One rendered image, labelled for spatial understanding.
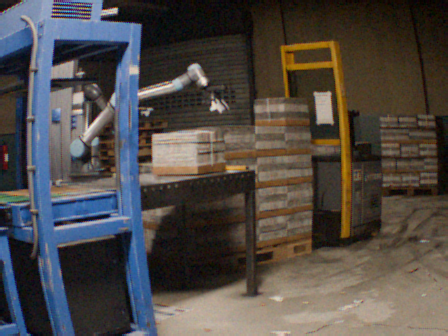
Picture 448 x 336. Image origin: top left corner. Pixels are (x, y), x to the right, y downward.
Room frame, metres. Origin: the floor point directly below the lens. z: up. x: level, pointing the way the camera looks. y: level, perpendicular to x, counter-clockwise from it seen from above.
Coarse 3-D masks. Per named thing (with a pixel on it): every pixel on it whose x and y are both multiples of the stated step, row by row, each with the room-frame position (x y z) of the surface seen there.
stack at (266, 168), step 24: (144, 168) 4.57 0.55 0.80; (264, 168) 5.00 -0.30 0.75; (264, 192) 4.99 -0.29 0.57; (144, 216) 4.61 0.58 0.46; (168, 216) 4.47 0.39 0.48; (192, 216) 4.60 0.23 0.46; (216, 216) 4.72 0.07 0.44; (168, 240) 4.47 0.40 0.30; (192, 240) 4.59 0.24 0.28; (216, 240) 4.72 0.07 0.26; (240, 240) 4.85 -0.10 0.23; (264, 240) 4.98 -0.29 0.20; (168, 264) 4.45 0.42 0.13; (192, 264) 4.58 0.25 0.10; (216, 264) 4.87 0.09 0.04; (240, 264) 5.00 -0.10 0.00
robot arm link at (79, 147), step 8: (112, 96) 3.78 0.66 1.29; (112, 104) 3.77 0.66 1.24; (104, 112) 3.81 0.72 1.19; (112, 112) 3.81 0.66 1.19; (96, 120) 3.82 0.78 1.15; (104, 120) 3.81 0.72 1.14; (88, 128) 3.83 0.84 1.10; (96, 128) 3.81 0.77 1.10; (80, 136) 3.82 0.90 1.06; (88, 136) 3.81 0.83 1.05; (96, 136) 3.84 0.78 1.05; (72, 144) 3.80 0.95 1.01; (80, 144) 3.79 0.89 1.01; (88, 144) 3.82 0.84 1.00; (72, 152) 3.80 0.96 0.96; (80, 152) 3.79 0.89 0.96
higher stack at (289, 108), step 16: (256, 112) 5.41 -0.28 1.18; (272, 112) 5.25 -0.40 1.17; (288, 112) 5.16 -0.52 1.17; (304, 112) 5.27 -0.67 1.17; (288, 128) 5.15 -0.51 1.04; (304, 128) 5.26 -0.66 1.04; (288, 144) 5.15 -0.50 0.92; (304, 144) 5.25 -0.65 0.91; (288, 160) 5.14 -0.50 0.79; (304, 160) 5.25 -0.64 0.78; (288, 176) 5.13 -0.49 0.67; (304, 176) 5.24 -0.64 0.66; (288, 192) 5.13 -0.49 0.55; (304, 192) 5.24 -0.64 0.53; (288, 208) 5.14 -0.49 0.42; (288, 224) 5.14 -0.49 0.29; (304, 224) 5.25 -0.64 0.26; (304, 240) 5.24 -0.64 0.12; (288, 256) 5.13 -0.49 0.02
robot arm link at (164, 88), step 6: (162, 84) 3.93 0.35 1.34; (168, 84) 3.92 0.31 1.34; (144, 90) 3.93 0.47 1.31; (150, 90) 3.92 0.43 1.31; (156, 90) 3.92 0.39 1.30; (162, 90) 3.92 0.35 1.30; (168, 90) 3.92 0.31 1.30; (174, 90) 3.93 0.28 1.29; (180, 90) 3.94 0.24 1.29; (138, 96) 3.93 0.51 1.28; (144, 96) 3.93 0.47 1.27; (150, 96) 3.93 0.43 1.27; (156, 96) 3.94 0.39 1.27; (138, 102) 3.95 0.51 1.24
